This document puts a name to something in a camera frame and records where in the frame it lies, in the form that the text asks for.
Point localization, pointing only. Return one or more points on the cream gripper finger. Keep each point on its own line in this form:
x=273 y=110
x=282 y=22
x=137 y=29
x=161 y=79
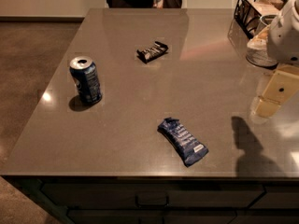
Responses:
x=282 y=86

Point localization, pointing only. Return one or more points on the blue pepsi can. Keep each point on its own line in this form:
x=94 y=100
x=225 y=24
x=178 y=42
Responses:
x=84 y=72

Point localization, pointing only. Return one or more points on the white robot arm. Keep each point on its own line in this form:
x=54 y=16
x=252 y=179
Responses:
x=282 y=46

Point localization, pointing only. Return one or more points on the clear glass jar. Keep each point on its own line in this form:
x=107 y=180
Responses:
x=257 y=46

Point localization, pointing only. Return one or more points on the blue snack bag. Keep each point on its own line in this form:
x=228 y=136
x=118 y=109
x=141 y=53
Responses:
x=189 y=148

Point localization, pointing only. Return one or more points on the black snack bar wrapper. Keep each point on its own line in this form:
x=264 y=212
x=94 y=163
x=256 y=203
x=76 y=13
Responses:
x=157 y=50

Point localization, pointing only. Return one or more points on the black wire basket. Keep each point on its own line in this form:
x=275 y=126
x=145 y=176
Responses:
x=248 y=13

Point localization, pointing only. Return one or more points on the dark cabinet drawer handle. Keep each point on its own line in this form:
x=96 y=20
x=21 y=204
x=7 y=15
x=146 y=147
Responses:
x=148 y=200

